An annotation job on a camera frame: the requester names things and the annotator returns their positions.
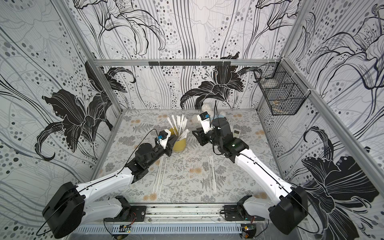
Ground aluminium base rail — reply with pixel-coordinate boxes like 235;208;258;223
125;203;301;223

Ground horizontal aluminium back bar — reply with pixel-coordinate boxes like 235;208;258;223
94;59;279;67

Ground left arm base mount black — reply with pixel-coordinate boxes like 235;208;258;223
104;196;147;223

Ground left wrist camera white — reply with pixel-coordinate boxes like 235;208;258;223
156;129;171;149

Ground black wire basket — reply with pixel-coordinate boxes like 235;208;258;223
253;60;308;116

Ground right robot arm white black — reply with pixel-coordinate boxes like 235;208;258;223
193;112;309;235

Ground white plush bunny toy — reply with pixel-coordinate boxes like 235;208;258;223
191;102;228;124

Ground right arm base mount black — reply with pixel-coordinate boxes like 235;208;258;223
220;195;265;223

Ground aluminium frame post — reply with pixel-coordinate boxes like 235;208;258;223
52;1;123;115

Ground yellow metal cup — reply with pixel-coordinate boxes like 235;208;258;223
169;129;187;153

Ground bundle of wrapped straws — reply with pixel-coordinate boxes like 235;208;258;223
167;115;190;141

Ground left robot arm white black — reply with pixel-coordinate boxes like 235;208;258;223
42;135;177;239

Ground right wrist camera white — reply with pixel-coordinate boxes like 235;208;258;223
197;112;212;134

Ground white remote control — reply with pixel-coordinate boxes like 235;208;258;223
233;129;241;138

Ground white slotted cable duct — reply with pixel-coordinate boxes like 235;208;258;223
74;223;242;235

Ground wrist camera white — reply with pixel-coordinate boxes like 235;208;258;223
197;112;212;134
156;129;171;149

